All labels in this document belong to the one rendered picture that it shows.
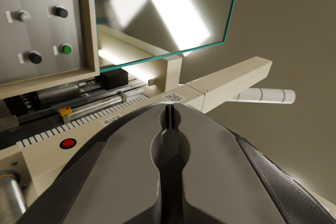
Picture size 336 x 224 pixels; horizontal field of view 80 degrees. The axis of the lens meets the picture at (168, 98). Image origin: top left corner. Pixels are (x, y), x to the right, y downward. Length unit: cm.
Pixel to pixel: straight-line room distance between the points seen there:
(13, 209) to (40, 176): 16
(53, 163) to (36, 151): 7
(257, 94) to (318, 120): 132
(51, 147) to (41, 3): 42
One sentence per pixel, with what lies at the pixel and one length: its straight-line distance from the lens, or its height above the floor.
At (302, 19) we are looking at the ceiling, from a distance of 280.
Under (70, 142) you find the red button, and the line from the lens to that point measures 67.
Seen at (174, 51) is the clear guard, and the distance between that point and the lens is 110.
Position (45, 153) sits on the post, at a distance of 66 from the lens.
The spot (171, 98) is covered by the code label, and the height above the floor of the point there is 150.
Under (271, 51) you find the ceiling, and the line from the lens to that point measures 291.
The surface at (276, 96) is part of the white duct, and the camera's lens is 191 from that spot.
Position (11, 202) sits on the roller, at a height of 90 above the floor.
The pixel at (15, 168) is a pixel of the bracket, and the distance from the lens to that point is 54.
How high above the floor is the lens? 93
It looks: 40 degrees up
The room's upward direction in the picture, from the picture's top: 67 degrees clockwise
